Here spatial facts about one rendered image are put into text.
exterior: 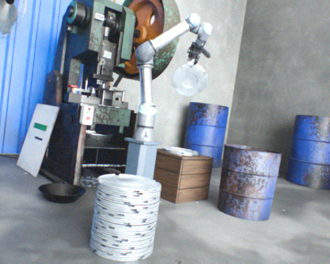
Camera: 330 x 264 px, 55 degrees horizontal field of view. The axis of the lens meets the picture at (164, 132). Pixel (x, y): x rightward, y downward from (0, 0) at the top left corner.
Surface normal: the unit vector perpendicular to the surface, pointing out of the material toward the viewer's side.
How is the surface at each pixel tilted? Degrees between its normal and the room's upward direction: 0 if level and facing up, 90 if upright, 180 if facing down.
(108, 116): 90
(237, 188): 92
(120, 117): 90
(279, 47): 90
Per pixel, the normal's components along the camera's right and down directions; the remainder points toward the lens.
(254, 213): 0.16, 0.11
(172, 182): -0.72, -0.06
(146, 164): 0.77, 0.14
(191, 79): -0.01, 0.63
